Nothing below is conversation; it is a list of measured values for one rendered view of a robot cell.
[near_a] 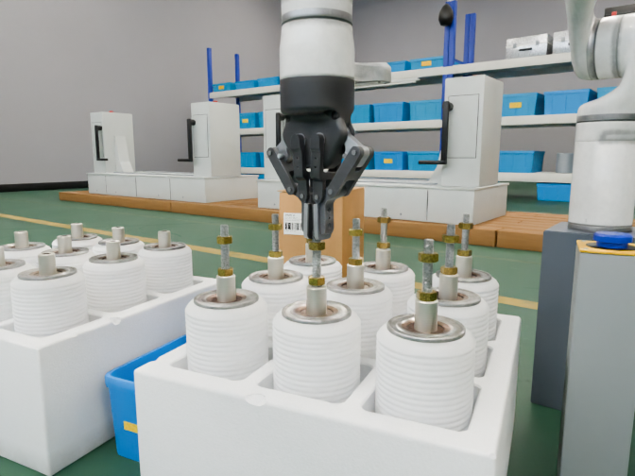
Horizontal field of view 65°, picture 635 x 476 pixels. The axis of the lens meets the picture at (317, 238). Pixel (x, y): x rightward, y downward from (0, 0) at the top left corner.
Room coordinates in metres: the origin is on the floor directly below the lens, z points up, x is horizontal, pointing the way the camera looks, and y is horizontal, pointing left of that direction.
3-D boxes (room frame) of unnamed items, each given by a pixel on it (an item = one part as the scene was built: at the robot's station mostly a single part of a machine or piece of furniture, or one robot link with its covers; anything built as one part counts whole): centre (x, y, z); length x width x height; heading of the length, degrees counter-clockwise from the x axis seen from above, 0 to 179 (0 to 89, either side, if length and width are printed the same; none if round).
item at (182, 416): (0.62, -0.05, 0.09); 0.39 x 0.39 x 0.18; 65
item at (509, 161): (5.04, -2.03, 0.36); 0.50 x 0.38 x 0.21; 145
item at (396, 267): (0.73, -0.10, 0.25); 0.08 x 0.08 x 0.01
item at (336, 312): (0.51, 0.00, 0.25); 0.08 x 0.08 x 0.01
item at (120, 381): (0.75, 0.19, 0.06); 0.30 x 0.11 x 0.12; 155
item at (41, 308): (0.69, 0.39, 0.16); 0.10 x 0.10 x 0.18
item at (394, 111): (5.85, -0.93, 0.90); 0.50 x 0.38 x 0.21; 144
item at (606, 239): (0.57, -0.34, 0.32); 0.04 x 0.04 x 0.02
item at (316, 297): (0.51, 0.00, 0.26); 0.02 x 0.02 x 0.03
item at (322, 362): (0.52, 0.00, 0.16); 0.10 x 0.10 x 0.18
